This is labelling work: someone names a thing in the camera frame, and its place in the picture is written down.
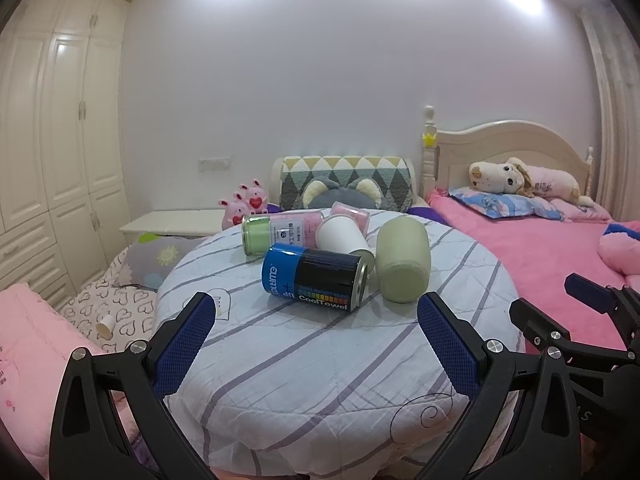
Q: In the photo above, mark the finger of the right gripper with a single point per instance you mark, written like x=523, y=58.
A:
x=620, y=305
x=536, y=329

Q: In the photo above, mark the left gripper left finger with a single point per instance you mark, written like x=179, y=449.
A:
x=88, y=440

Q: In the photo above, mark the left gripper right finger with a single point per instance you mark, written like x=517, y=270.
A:
x=521, y=420

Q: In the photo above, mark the white paper cup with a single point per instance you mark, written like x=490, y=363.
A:
x=340, y=233

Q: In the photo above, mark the small paper cup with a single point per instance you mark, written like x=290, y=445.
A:
x=105, y=326

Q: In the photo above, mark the sage green cup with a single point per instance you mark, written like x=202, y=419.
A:
x=403, y=259

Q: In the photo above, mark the pink plastic cup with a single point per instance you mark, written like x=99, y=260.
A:
x=359, y=215

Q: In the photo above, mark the pink bed blanket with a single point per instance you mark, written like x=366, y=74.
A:
x=539, y=254

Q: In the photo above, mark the pink plush pillow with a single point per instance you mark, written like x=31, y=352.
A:
x=619, y=247

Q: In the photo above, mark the pink folded quilt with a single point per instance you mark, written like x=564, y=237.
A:
x=36, y=343

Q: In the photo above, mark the heart pattern sheet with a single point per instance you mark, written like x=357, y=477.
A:
x=132, y=307

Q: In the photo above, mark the blue cartoon pillow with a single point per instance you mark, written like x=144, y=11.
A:
x=505, y=206

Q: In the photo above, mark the white dog plush toy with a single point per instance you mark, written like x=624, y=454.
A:
x=516, y=177

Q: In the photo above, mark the blue black towel canister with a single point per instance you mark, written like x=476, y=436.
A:
x=326, y=279

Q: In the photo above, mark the grey flower pillow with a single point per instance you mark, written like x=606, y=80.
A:
x=151, y=258

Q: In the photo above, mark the cream wooden bed headboard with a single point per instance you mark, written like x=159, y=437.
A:
x=446, y=158

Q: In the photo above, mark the striped white quilt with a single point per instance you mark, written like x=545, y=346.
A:
x=281, y=387

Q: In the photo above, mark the triangle pattern headboard cushion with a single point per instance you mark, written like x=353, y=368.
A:
x=394, y=175

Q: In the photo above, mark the yellow star sticker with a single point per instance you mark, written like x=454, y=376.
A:
x=429, y=140

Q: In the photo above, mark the cream wardrobe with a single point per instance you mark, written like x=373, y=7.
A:
x=63, y=198

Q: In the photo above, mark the white bedside table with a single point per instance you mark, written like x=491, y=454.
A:
x=184, y=223

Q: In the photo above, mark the pink green clear canister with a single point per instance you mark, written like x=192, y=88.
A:
x=261, y=232

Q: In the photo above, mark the grey bear cushion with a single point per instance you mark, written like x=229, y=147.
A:
x=324, y=193

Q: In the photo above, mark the white curtain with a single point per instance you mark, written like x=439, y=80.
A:
x=615, y=56

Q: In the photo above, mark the pink bunny plush front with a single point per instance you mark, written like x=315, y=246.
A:
x=235, y=210

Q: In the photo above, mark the pink bunny plush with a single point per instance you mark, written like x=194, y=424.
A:
x=235, y=210
x=256, y=197

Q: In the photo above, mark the pink bunny plush back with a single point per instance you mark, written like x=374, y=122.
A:
x=256, y=197

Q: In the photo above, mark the wall switch plate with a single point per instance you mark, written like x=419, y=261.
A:
x=214, y=164

